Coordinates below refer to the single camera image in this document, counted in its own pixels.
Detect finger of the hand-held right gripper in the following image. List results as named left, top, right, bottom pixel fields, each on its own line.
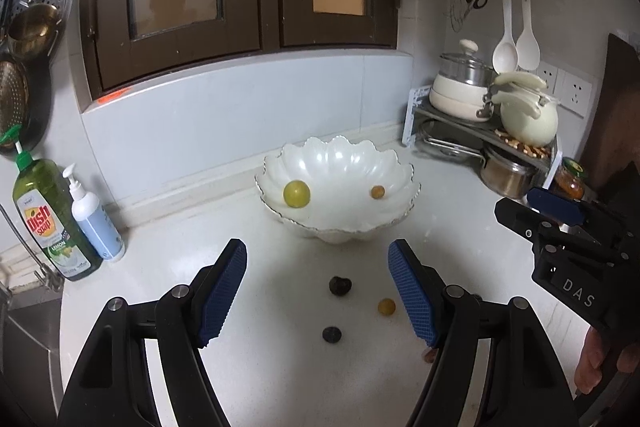
left=494, top=198, right=629, bottom=267
left=526, top=187, right=629, bottom=239

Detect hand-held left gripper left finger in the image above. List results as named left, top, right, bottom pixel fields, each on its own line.
left=56, top=238, right=248, bottom=427

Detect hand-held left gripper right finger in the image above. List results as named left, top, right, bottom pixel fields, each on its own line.
left=388, top=238, right=583, bottom=427

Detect white scalloped bowl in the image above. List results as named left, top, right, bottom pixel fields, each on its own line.
left=255, top=136, right=422, bottom=244

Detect person's right hand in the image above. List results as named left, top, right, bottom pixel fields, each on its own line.
left=574, top=324, right=640, bottom=396

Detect orange sauce jar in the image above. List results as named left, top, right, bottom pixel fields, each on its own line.
left=555, top=158, right=587, bottom=200

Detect stainless steel pot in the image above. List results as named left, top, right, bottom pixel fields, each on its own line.
left=480, top=144, right=544, bottom=199

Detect wooden bead trivet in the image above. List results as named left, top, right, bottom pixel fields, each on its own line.
left=495, top=129, right=554, bottom=156

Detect cream ceramic kettle pot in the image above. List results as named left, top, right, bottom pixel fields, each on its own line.
left=482, top=71, right=560, bottom=146

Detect grey metal shelf rack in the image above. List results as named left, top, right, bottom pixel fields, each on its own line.
left=402, top=86, right=563, bottom=188

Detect dark wooden board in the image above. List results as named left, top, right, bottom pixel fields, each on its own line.
left=580, top=33, right=640, bottom=188

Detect green grape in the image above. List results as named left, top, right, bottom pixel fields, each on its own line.
left=283, top=179, right=311, bottom=209

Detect cream cooking pot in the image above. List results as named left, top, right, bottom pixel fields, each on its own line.
left=429, top=72, right=496, bottom=124

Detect white pump bottle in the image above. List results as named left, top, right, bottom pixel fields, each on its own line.
left=62, top=163, right=126, bottom=264

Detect white rice paddle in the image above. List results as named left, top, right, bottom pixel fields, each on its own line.
left=516, top=0, right=542, bottom=72

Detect steel steamer with glass lid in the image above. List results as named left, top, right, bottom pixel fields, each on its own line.
left=439, top=38, right=496, bottom=88

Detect white ladle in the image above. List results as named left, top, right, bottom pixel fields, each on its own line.
left=492, top=0, right=519, bottom=74

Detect metal faucet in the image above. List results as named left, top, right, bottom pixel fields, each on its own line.
left=0, top=204, right=65, bottom=294

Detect green dish soap bottle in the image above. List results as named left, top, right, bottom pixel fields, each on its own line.
left=0, top=125, right=103, bottom=283

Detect steel sink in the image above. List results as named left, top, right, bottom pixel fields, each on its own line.
left=0, top=287, right=63, bottom=408

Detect gold mesh colander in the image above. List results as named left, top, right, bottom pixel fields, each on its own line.
left=0, top=59, right=32, bottom=152

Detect brass ladle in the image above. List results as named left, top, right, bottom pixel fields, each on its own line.
left=7, top=0, right=62, bottom=58

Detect large white wall socket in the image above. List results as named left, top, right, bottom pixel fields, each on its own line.
left=556, top=68, right=598, bottom=116

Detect small white wall socket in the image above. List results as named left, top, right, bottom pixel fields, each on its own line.
left=537, top=61, right=561, bottom=90

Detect hanging wire trivet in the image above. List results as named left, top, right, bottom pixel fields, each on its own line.
left=449, top=0, right=474, bottom=32

